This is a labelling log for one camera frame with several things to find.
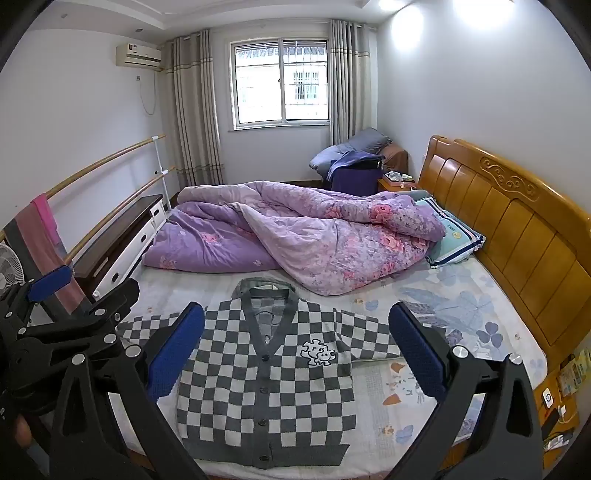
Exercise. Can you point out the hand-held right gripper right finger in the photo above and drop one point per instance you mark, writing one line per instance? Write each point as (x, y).
(418, 355)

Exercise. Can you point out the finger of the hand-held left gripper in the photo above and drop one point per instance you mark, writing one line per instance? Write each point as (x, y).
(115, 297)
(48, 282)

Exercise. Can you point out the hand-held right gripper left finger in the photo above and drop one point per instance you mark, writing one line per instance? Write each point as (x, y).
(178, 355)

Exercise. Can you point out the grey white checkered cardigan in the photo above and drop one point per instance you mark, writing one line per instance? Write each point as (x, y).
(277, 369)

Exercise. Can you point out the person's left hand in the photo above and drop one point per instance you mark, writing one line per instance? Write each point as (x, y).
(21, 434)

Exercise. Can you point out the white electric fan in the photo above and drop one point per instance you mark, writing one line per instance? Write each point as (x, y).
(9, 272)

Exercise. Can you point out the pink grey hanging towel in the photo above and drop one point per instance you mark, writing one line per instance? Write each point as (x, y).
(41, 240)

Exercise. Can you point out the dark top white cabinet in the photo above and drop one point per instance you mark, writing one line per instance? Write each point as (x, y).
(120, 240)

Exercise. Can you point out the blue striped pillow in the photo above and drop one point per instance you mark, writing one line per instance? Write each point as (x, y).
(455, 240)

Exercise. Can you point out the white charger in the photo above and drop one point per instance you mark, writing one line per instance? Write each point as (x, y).
(548, 398)

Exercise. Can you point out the black phone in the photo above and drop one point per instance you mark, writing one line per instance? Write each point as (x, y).
(551, 422)

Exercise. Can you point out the purple floral quilt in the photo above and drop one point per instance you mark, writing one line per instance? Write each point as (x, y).
(300, 240)

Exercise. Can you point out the power strip with chargers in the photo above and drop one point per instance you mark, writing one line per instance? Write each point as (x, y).
(570, 429)

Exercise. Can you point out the small wooden nightstand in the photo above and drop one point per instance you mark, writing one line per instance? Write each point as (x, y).
(397, 186)

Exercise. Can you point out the dark purple blanket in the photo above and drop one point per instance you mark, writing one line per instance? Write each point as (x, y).
(351, 177)

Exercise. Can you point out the grey beige curtain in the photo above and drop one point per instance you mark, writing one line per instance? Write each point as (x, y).
(194, 115)
(351, 83)

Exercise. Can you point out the brown armchair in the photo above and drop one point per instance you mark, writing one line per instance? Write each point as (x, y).
(397, 157)

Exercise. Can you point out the blue grey pillow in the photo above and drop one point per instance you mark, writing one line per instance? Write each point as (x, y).
(355, 143)

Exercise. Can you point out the white air conditioner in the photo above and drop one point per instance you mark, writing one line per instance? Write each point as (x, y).
(138, 55)

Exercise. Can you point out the white framed window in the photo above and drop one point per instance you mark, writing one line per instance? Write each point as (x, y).
(258, 83)

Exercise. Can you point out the wooden wall bar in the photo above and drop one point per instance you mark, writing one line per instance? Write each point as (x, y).
(101, 164)
(120, 217)

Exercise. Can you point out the white bar post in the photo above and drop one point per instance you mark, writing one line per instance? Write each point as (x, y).
(161, 157)

